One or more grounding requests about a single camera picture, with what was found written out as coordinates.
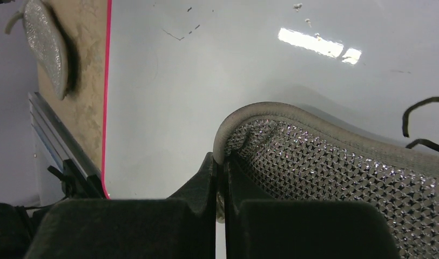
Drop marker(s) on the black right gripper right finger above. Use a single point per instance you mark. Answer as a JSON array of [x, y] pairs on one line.
[[260, 226]]

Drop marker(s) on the pink framed whiteboard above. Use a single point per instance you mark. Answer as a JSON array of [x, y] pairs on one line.
[[176, 69]]

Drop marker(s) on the silver sparkly scrub pad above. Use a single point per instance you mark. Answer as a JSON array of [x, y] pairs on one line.
[[292, 154]]

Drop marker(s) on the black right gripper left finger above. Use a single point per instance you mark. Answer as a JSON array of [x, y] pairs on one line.
[[180, 226]]

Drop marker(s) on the aluminium rail frame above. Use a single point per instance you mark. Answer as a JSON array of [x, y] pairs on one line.
[[53, 145]]

